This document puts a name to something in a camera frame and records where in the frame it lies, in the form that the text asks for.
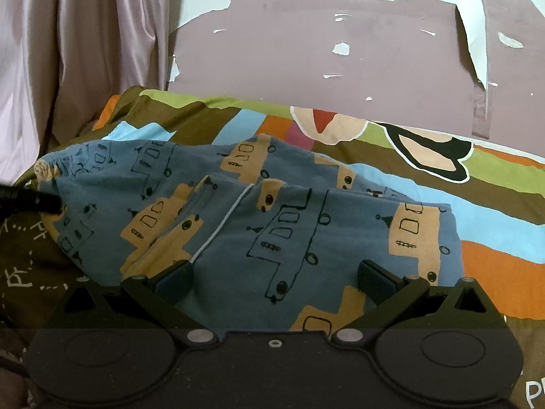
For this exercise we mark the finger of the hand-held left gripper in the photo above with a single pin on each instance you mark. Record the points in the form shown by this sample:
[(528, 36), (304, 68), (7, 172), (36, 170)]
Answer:
[(30, 201)]

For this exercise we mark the brown printed bed sheet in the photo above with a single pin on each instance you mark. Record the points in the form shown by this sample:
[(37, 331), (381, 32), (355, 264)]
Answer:
[(489, 204)]

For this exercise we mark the pink satin curtain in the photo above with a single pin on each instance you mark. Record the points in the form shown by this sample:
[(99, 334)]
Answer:
[(85, 51)]

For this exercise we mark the blue printed pants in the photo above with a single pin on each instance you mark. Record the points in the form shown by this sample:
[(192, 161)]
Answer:
[(238, 230)]

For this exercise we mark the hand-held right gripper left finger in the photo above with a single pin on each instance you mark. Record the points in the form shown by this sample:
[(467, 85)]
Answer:
[(172, 281)]

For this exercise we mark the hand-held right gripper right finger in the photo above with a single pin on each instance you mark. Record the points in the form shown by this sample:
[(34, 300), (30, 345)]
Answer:
[(379, 281)]

